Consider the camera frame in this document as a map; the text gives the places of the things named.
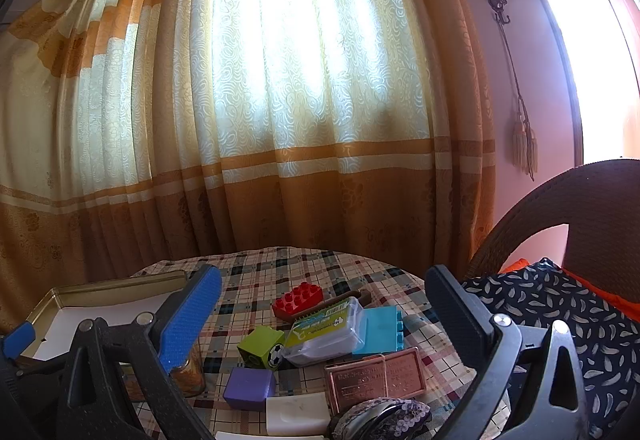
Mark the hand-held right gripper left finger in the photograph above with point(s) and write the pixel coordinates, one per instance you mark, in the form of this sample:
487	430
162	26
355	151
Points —
190	320

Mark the dark feather print cushion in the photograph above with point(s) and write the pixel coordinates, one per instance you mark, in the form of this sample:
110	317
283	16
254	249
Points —
575	310

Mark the light blue building brick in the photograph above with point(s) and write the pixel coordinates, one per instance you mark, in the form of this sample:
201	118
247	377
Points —
380	330

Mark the checked tablecloth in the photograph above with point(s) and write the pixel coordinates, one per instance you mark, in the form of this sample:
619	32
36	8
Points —
310	270

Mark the wooden window frame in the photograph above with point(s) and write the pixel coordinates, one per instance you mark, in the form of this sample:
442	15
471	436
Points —
579	129

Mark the clear plastic box green label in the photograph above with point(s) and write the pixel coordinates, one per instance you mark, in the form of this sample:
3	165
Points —
325	340

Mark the white soap case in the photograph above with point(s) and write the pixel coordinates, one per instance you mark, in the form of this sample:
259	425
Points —
295	412

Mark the copper metal case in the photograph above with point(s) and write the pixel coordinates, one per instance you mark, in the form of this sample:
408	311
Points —
370	380

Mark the gold tin box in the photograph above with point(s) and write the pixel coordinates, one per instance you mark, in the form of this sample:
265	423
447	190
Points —
125	281

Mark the purple cube block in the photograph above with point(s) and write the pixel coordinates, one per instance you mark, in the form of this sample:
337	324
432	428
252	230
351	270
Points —
247	387

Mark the red building brick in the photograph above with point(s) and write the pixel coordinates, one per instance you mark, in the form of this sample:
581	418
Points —
295	307

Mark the brown wicker chair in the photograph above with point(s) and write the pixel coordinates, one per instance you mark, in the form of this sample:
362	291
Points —
600	200

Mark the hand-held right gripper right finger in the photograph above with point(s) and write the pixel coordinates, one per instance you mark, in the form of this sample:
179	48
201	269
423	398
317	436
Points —
460	315

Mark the sequined pouch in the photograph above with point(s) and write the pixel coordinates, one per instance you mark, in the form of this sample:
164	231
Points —
380	415

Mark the glass jar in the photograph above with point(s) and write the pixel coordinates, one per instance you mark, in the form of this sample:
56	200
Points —
192	375

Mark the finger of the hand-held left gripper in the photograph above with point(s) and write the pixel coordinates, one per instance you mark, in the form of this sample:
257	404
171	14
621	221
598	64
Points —
17	340

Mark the green football print brick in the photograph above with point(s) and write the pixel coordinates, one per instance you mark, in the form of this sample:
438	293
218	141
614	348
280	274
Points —
255	345

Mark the orange and cream curtain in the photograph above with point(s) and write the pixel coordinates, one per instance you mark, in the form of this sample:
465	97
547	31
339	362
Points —
300	69

